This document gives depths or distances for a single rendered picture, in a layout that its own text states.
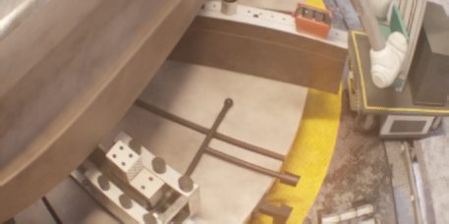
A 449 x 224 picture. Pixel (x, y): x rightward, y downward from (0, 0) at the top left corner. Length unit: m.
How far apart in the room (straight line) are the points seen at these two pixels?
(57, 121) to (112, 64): 0.37
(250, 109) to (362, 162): 0.81
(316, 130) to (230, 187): 0.83
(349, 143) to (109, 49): 1.74
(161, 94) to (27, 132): 1.35
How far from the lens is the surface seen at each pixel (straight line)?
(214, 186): 2.58
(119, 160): 2.05
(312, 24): 2.64
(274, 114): 2.84
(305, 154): 3.10
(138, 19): 2.10
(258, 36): 2.78
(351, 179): 3.06
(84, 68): 1.92
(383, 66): 2.53
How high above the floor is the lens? 2.55
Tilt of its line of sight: 51 degrees down
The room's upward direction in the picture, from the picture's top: 4 degrees clockwise
